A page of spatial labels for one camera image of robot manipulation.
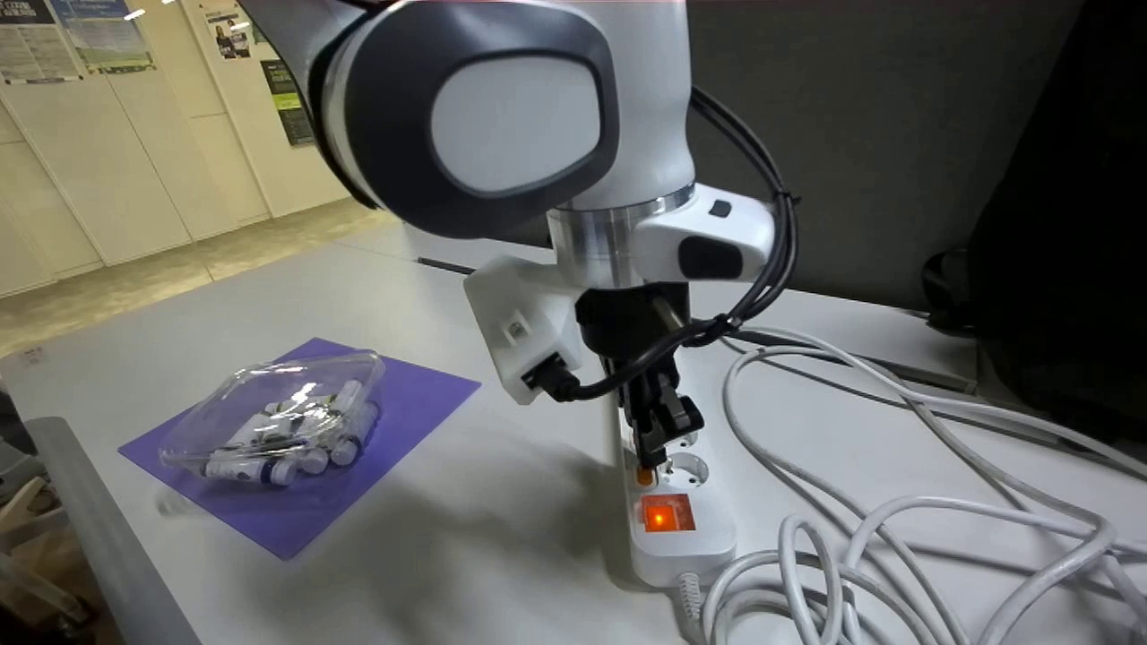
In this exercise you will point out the clear plastic bag of tubes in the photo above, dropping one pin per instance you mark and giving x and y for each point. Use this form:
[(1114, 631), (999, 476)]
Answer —
[(282, 425)]

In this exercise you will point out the wall posters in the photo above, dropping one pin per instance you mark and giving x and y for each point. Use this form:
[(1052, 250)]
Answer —
[(61, 40)]

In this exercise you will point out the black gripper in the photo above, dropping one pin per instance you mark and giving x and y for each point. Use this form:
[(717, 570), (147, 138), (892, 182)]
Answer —
[(633, 329)]

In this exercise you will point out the purple paper sheet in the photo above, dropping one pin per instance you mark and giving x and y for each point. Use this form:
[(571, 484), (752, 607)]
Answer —
[(285, 521)]

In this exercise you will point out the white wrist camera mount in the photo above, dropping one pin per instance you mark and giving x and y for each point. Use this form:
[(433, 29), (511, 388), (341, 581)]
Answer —
[(523, 315)]

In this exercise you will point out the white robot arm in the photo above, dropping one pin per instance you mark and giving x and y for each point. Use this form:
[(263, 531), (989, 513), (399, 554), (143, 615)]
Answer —
[(480, 120)]

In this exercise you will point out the white power strip orange switches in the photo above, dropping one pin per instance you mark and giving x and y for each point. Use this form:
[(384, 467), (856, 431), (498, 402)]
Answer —
[(680, 517)]

